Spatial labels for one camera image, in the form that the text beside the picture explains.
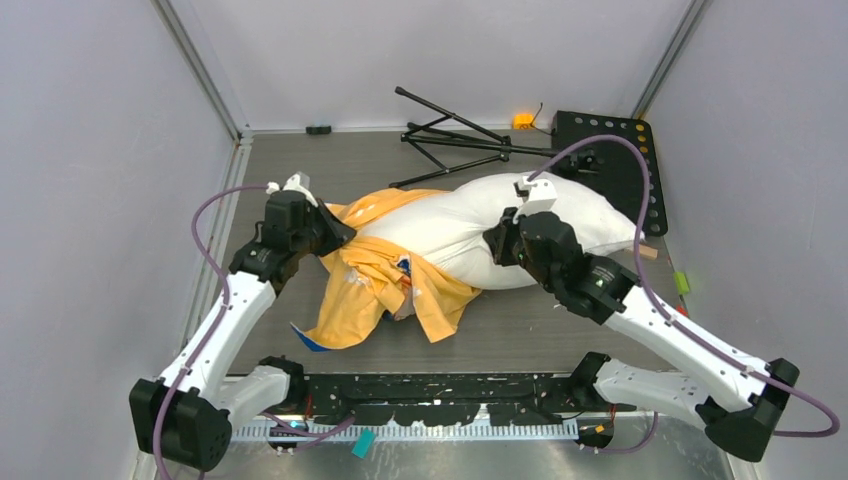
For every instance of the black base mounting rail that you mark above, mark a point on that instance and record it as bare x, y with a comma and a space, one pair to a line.
438, 399

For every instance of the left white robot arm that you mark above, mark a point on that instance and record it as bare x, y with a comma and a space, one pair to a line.
187, 415

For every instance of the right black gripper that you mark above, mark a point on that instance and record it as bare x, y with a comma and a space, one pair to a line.
503, 234

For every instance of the teal tape piece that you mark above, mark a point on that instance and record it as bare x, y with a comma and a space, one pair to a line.
363, 443

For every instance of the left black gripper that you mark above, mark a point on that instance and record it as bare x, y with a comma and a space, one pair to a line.
334, 232

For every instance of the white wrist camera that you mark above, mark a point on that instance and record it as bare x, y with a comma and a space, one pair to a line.
537, 195
298, 182

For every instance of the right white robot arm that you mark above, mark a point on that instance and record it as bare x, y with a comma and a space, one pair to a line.
736, 399

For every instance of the orange tape roll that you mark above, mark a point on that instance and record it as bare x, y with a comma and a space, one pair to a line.
523, 121

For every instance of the black perforated metal plate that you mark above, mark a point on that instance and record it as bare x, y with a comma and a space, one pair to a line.
622, 174

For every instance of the green block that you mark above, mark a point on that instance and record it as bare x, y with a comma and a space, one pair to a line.
681, 283

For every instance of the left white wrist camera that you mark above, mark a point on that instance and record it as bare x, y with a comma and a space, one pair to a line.
298, 182

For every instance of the yellow printed pillowcase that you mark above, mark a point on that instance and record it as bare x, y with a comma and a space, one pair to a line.
439, 300

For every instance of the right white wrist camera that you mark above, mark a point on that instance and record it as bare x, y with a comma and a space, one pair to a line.
537, 195

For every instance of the white slotted cable duct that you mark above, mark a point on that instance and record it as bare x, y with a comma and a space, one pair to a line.
479, 430

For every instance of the black folded tripod stand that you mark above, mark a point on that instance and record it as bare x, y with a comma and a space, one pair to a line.
453, 130

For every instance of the white pillow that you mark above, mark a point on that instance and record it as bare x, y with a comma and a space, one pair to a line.
446, 228

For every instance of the wooden block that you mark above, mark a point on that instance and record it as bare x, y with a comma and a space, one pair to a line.
647, 252

